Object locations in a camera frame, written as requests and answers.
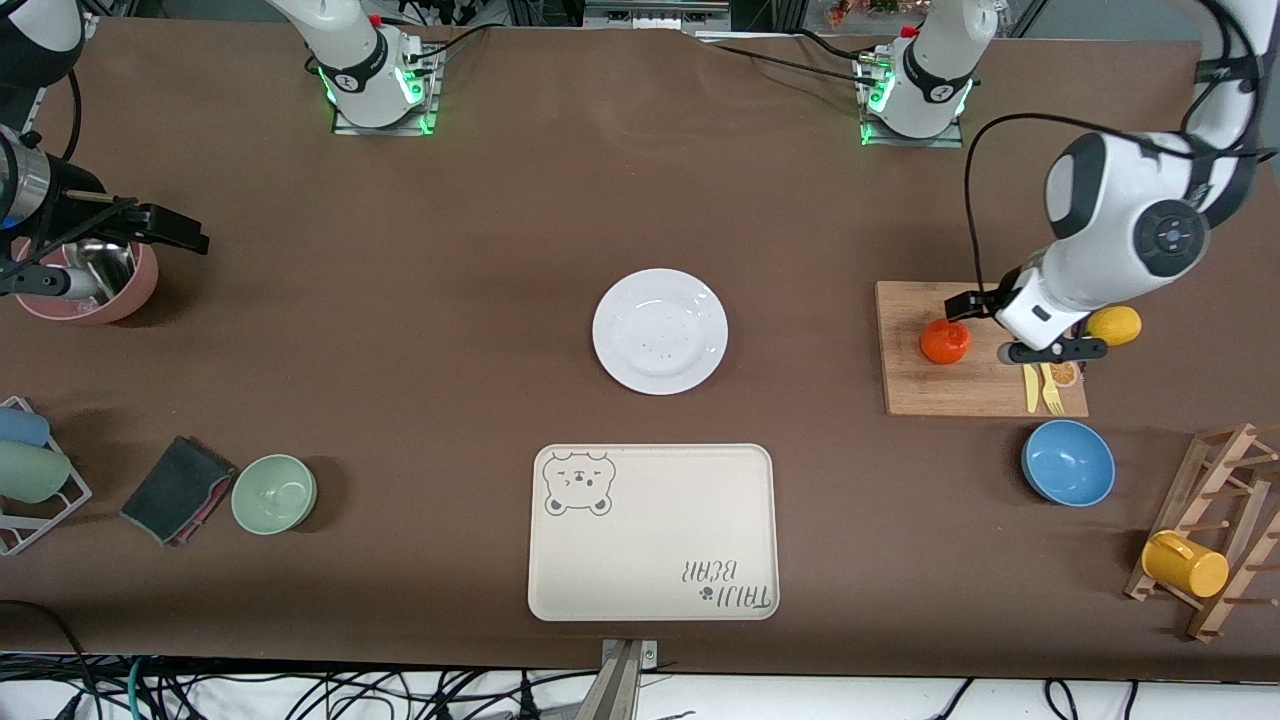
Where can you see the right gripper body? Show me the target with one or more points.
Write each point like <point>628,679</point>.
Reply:
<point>75,206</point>

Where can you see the orange mandarin fruit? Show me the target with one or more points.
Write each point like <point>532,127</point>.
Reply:
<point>943,345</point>

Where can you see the white round plate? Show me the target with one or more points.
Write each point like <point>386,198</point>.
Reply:
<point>660,332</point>

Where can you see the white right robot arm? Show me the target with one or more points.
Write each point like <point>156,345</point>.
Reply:
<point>352,60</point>

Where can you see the pink bowl with steel interior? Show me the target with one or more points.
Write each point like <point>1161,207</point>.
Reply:
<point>135,285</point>

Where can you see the orange slice sticker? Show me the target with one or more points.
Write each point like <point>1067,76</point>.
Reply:
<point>1066,374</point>

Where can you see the yellow lemon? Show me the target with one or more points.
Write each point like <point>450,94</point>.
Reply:
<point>1118,325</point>

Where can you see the yellow plastic knife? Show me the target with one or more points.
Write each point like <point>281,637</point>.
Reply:
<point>1031,390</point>

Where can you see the yellow plastic fork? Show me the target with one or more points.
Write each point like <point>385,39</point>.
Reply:
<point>1050,395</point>

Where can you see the bamboo cutting board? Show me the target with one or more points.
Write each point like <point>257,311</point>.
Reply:
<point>930,390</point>

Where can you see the blue bowl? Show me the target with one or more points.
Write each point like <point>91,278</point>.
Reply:
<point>1068,463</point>

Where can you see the pale blue cup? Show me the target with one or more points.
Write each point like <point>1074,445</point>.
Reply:
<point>20,427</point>

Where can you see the wooden cup rack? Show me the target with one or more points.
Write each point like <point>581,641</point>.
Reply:
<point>1235,470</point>

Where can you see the dark grey folded cloth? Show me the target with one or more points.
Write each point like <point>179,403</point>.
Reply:
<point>175,488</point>

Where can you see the pale green cup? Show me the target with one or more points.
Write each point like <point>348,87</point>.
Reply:
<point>30,472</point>

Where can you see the pale green bowl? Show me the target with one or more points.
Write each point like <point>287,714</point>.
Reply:
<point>273,494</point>

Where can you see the yellow mug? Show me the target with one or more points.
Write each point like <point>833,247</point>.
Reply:
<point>1185,565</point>

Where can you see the brown table cover sheet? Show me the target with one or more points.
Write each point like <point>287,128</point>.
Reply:
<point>500,250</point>

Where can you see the cream bear print tray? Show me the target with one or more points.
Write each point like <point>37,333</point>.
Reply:
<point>660,540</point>

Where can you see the grey power strip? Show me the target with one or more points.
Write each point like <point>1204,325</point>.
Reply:
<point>655,15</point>

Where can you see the metal table edge bracket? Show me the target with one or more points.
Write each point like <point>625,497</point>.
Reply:
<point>625,680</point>

